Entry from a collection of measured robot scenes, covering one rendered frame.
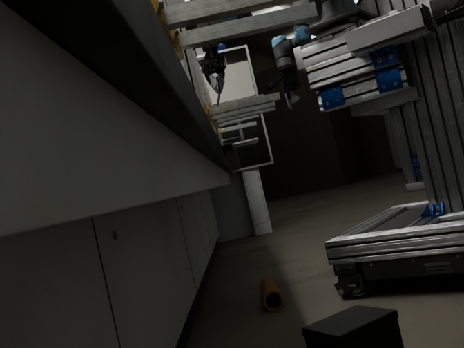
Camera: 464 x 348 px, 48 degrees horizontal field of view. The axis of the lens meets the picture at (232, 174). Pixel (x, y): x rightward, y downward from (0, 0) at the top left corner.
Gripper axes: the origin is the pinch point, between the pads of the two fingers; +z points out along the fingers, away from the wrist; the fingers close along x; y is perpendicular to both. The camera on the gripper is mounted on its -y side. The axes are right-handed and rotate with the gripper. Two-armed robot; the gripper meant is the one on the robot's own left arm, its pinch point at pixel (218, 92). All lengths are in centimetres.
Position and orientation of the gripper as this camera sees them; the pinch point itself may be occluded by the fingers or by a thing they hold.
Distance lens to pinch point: 233.2
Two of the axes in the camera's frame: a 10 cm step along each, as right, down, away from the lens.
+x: 9.2, -2.0, 3.3
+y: 3.2, -0.9, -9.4
